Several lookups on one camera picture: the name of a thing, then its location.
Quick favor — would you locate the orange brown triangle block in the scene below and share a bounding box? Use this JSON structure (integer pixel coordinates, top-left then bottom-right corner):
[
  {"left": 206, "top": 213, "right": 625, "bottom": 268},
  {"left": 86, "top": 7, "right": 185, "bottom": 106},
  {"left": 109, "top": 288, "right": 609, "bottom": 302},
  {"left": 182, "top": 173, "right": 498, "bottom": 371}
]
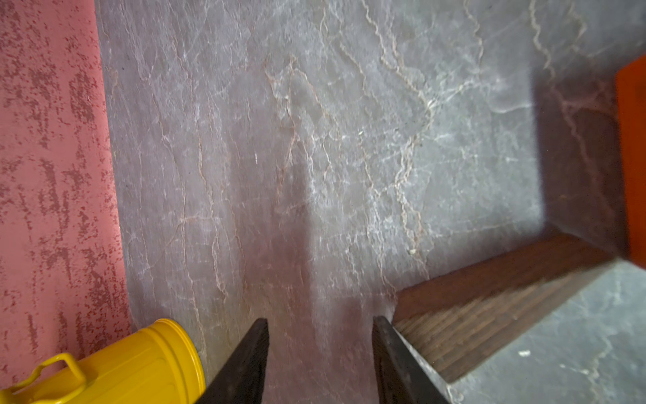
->
[{"left": 393, "top": 233, "right": 616, "bottom": 383}]

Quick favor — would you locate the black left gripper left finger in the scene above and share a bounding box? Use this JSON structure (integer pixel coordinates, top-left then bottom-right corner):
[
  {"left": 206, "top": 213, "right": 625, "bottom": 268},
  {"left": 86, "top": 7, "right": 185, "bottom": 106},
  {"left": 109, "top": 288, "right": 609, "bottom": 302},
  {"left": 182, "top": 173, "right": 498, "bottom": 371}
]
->
[{"left": 196, "top": 318, "right": 270, "bottom": 404}]

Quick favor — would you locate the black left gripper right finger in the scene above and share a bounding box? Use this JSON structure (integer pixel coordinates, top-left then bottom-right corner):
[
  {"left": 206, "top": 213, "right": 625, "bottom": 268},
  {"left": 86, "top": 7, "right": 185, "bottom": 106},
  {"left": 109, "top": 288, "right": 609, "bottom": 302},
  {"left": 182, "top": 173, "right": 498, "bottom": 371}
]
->
[{"left": 372, "top": 316, "right": 448, "bottom": 404}]

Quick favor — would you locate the yellow metal pencil bucket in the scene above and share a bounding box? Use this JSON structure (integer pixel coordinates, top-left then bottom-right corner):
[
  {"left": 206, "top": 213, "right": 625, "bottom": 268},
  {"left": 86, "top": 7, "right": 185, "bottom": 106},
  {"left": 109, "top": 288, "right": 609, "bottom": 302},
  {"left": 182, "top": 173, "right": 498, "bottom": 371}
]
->
[{"left": 1, "top": 318, "right": 206, "bottom": 403}]

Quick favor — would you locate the orange rectangular block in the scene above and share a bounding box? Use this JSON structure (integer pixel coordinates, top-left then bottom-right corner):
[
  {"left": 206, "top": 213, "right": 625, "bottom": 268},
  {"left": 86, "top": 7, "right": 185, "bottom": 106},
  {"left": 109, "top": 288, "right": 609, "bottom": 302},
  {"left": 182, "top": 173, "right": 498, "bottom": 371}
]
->
[{"left": 616, "top": 57, "right": 645, "bottom": 269}]

